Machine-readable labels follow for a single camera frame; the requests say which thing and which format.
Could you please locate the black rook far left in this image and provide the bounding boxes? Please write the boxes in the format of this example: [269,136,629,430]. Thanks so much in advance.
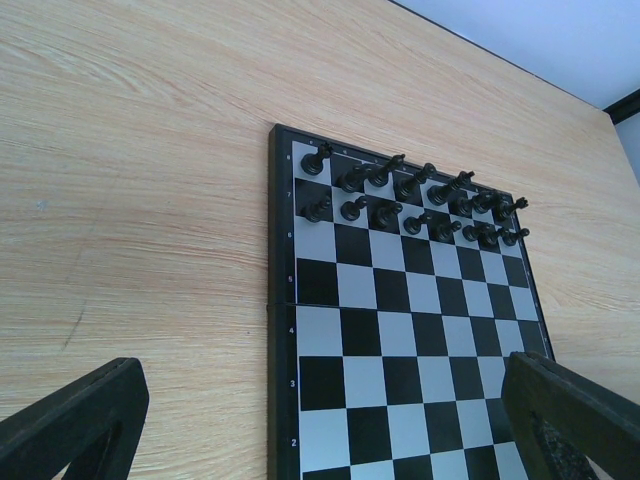
[300,142,333,176]

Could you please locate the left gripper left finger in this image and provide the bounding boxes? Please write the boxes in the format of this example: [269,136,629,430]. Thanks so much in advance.
[1,358,149,479]

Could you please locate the black rook far right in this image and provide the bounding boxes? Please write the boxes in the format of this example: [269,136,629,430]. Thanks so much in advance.
[494,197,529,222]

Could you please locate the black pawn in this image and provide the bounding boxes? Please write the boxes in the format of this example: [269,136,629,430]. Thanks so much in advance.
[479,227,509,248]
[303,195,331,223]
[403,212,433,235]
[462,224,491,242]
[340,196,367,221]
[369,202,403,233]
[430,220,462,244]
[498,228,530,246]

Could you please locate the black bishop right side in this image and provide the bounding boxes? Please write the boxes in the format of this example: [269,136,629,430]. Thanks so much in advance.
[449,193,483,218]

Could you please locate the black knight back row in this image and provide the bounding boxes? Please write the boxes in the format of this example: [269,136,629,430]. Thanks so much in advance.
[338,164,371,194]

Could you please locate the black rook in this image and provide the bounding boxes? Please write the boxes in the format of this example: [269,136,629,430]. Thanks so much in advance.
[494,197,529,222]
[300,142,333,176]

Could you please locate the black and silver chessboard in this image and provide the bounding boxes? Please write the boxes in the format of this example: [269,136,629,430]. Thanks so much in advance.
[267,125,553,479]

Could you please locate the black king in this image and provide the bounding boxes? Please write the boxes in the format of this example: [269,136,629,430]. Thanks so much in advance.
[427,171,475,206]

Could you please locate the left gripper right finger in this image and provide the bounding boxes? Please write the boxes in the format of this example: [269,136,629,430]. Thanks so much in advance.
[501,352,639,479]

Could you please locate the black aluminium frame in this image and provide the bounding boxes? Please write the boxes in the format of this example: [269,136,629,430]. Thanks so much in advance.
[604,89,640,125]

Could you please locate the black bishop back row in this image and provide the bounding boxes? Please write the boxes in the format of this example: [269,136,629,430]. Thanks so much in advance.
[367,154,405,188]

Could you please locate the black knight right side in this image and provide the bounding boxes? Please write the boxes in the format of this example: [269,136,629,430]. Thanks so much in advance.
[472,191,502,214]

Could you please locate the black queen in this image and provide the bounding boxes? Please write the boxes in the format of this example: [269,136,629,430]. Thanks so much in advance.
[394,163,437,201]

